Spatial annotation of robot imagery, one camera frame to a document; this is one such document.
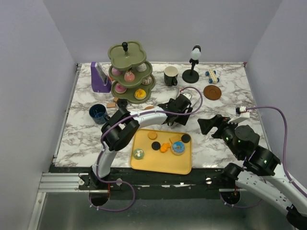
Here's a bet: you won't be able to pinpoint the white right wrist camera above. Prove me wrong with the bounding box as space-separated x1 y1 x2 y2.
228 106 250 124

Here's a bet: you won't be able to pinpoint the dark wooden coaster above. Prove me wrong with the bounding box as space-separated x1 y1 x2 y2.
203 85 222 101

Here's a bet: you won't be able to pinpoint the purple snowball cake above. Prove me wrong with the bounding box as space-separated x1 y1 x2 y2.
111 68 122 76

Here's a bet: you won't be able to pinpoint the blue frosted donut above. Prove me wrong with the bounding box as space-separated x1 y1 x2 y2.
171 141 185 156

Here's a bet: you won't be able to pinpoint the yellow frosted donut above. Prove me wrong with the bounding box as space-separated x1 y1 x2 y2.
134 89 147 100

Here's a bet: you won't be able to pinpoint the orange fish cookie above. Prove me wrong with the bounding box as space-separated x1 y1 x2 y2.
160 143 171 153

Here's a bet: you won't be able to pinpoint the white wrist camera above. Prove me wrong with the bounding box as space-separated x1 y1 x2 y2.
228 106 250 124
178 90 192 101

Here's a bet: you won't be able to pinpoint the metal serving tongs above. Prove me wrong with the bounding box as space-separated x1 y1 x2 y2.
171 88 204 130

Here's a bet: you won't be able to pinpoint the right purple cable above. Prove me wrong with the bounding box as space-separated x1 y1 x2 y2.
219 105 307 208

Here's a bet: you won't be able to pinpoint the pink frosted donut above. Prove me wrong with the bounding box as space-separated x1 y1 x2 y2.
115 83 127 94

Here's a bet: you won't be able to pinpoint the black patterned sandwich cookie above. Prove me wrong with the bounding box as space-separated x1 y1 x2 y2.
181 134 191 143

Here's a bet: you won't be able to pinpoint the purple box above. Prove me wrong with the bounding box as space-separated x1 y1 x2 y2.
91 62 112 93

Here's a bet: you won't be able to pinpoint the toy car blue wheels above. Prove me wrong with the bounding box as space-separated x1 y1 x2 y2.
205 69 220 84

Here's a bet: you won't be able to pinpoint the light wooden coaster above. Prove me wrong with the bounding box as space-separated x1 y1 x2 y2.
144 106 155 110

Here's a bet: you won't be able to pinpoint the purple cable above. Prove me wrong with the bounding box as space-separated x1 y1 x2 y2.
219 105 307 208
88 86 204 212

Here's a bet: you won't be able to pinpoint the black cream mug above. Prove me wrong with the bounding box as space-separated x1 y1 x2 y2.
164 66 178 86

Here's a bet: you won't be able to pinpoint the rectangular beige biscuit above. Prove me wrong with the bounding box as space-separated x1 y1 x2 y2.
169 134 181 144

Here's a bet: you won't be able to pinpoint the yellow serving tray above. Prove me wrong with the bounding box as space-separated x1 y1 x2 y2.
130 129 192 175

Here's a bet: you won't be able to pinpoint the green tiered cake stand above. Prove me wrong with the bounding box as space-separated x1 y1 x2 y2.
108 40 155 104

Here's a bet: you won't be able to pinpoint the green snowball cake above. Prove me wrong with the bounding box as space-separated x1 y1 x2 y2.
133 149 144 160

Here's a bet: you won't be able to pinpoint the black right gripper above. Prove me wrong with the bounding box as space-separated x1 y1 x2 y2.
197 113 242 158

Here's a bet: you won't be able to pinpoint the grey snowball cake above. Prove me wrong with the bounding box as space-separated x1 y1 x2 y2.
136 63 147 72

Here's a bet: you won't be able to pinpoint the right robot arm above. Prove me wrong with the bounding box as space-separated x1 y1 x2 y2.
198 112 307 230

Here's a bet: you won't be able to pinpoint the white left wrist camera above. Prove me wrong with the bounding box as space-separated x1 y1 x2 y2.
178 90 192 101

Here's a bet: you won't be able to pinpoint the pink snowball cake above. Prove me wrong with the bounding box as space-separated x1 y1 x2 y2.
124 70 135 82

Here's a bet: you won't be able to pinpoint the black lamp white bulb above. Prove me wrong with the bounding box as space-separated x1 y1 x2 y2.
182 45 201 84

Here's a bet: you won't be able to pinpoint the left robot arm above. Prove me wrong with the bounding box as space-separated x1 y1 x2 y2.
89 94 193 189

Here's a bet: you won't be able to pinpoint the round orange biscuit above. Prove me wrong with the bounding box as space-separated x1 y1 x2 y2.
148 131 157 140

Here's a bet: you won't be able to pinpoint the dark blue mug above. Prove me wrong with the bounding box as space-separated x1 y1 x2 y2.
89 104 110 125

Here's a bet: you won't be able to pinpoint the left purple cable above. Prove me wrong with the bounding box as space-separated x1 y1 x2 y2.
88 86 204 212

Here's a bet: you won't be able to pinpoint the white sprinkled donut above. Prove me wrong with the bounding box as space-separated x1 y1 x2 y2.
142 75 152 85

